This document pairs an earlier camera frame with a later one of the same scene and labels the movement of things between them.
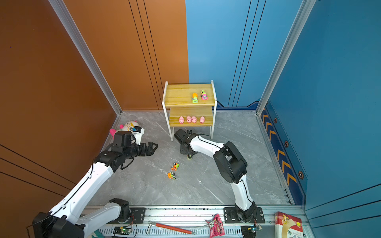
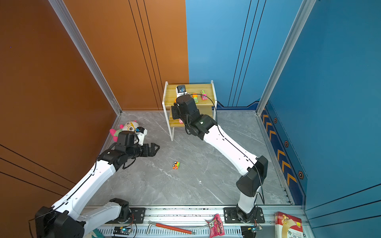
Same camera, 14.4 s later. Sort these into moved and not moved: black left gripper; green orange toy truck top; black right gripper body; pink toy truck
Moved: black right gripper body
Not moved: pink toy truck; green orange toy truck top; black left gripper
